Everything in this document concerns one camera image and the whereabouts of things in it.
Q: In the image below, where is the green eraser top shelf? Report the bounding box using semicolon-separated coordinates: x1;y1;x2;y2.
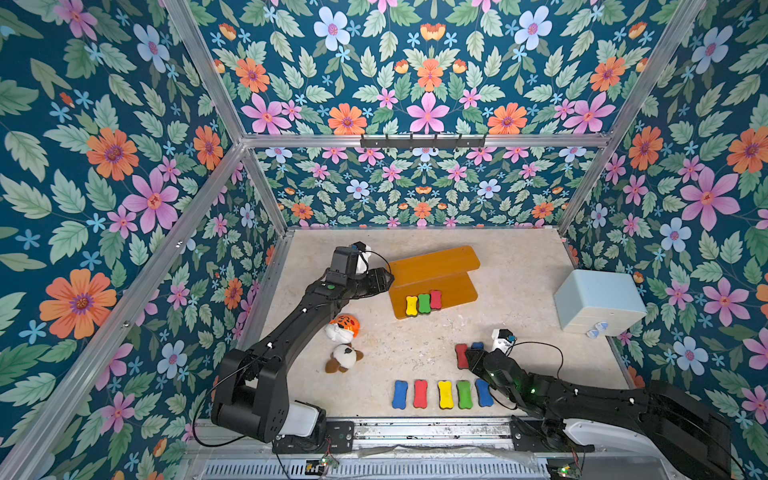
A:
456;380;474;410

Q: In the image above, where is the green eraser shelf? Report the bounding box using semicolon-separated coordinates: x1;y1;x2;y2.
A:
456;380;474;410
418;294;432;315

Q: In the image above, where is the yellow eraser top shelf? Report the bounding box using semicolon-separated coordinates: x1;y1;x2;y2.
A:
437;380;455;410

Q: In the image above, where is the yellow eraser shelf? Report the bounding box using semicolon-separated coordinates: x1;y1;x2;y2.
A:
437;380;455;410
405;296;419;317

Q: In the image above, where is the green eraser bottom shelf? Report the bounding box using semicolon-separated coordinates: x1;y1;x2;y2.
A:
418;294;432;315

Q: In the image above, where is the red eraser top shelf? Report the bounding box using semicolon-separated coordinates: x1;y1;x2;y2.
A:
413;379;428;409

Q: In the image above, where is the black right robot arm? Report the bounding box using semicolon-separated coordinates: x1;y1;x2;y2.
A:
466;349;731;479

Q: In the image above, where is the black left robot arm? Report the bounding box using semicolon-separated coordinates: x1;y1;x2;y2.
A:
210;242;395;443

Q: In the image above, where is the orange wooden two-tier shelf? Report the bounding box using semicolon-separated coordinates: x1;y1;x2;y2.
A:
389;246;481;320

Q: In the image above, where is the yellow eraser bottom shelf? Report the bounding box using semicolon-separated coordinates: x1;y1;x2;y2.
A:
405;296;419;317

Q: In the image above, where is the orange tiger plush toy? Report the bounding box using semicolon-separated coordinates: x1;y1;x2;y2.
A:
324;314;361;344

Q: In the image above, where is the brown white dog plush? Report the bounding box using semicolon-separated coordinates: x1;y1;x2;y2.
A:
325;344;364;374

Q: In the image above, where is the light blue box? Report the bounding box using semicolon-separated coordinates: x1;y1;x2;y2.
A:
554;269;647;338

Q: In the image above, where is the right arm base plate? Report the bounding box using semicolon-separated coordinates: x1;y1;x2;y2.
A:
509;416;595;454

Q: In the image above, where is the metal front rail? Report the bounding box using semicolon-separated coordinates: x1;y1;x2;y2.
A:
175;417;683;479

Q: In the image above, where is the black wall hook rail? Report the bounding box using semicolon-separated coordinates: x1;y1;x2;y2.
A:
359;134;487;150

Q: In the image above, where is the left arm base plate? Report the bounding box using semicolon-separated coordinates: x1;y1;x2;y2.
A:
272;421;355;455

